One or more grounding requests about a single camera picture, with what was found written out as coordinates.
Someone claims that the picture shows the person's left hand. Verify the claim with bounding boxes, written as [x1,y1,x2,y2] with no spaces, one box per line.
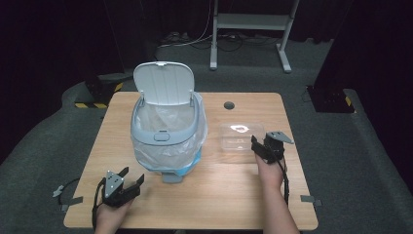
[93,198,134,234]

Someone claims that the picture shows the clear plastic container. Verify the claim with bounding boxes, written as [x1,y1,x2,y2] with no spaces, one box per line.
[218,121,266,153]

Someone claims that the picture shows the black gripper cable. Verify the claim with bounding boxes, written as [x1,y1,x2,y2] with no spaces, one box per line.
[57,176,108,230]
[274,152,291,207]

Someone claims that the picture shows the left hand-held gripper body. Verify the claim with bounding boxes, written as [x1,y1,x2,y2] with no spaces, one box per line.
[100,170,142,209]

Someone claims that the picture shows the person's right hand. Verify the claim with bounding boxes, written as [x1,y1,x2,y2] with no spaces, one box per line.
[254,154,288,193]

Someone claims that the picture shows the black floor cables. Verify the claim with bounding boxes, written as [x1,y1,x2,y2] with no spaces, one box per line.
[188,32,281,53]

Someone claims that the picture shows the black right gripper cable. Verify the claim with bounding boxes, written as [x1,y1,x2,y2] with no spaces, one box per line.
[274,152,291,207]

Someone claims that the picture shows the clear plastic trash bag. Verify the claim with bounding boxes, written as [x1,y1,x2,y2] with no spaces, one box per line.
[131,92,208,178]

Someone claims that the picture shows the grey tape piece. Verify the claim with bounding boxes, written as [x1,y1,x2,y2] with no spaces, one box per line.
[52,184,65,199]
[300,194,323,208]
[59,195,85,213]

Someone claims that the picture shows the white floor cable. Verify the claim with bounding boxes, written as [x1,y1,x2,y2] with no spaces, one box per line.
[157,0,218,50]

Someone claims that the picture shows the black stand base striped tape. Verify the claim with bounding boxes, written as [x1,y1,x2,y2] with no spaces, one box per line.
[306,85,357,114]
[74,76,125,110]

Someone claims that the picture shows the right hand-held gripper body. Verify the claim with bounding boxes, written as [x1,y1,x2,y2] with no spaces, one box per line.
[262,131,295,163]

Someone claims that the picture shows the white metal stand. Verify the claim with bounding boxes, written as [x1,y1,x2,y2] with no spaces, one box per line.
[208,0,301,74]

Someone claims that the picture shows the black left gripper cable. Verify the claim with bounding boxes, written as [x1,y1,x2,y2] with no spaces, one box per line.
[57,176,108,230]

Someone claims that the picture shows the dark curtain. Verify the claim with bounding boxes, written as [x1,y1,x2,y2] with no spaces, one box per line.
[313,0,413,183]
[0,0,157,164]

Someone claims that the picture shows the grey pedal trash bin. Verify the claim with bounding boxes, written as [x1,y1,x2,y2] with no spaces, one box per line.
[130,60,208,184]

